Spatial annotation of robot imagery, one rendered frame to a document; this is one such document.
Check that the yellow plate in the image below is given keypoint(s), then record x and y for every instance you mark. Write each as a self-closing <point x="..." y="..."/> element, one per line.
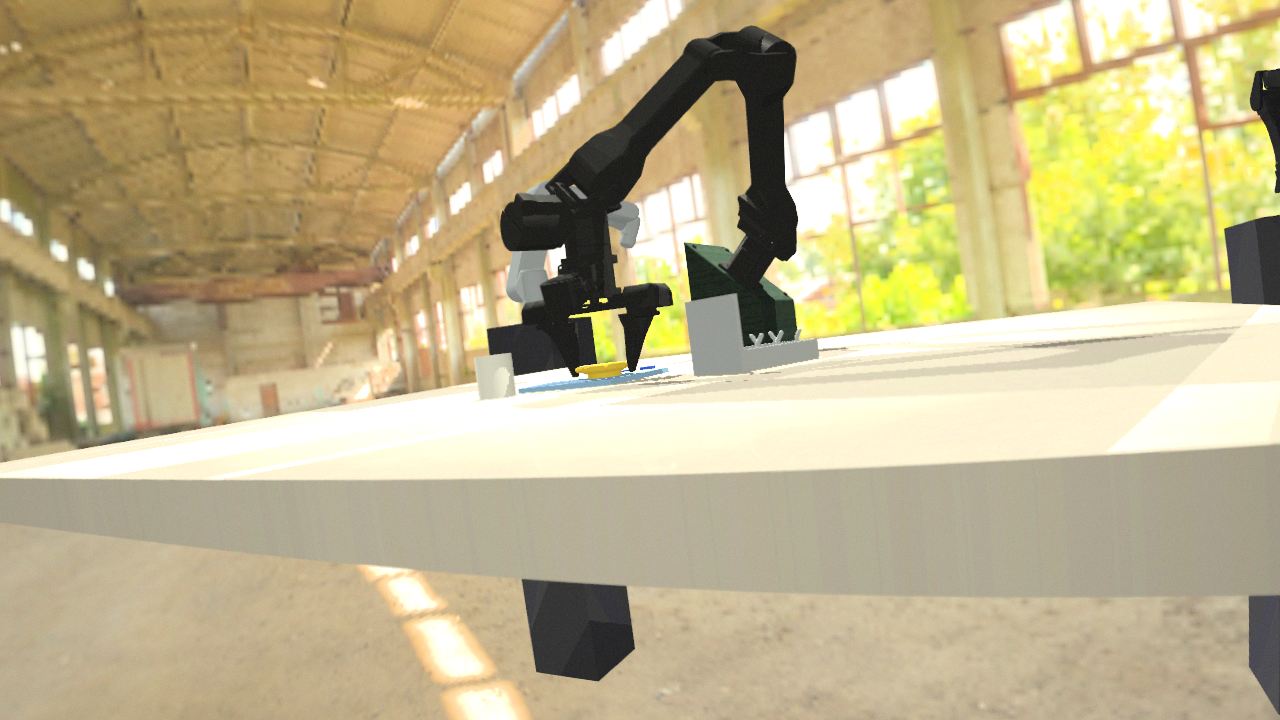
<point x="602" y="370"/>

